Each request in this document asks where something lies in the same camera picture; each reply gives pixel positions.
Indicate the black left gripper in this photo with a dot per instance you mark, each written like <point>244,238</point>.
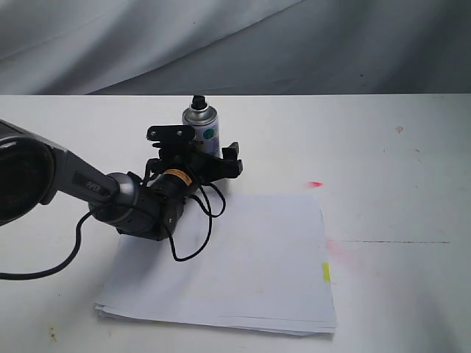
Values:
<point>191,166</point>

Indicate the polka dot spray paint can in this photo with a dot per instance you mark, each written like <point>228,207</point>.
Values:
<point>205,121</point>

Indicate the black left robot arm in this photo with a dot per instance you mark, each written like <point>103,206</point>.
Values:
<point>34,169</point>

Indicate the white paper stack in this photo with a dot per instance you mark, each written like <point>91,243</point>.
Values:
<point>264,267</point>

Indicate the grey backdrop cloth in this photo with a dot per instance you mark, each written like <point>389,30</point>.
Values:
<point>234,47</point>

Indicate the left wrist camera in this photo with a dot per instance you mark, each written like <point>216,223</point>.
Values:
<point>171,136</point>

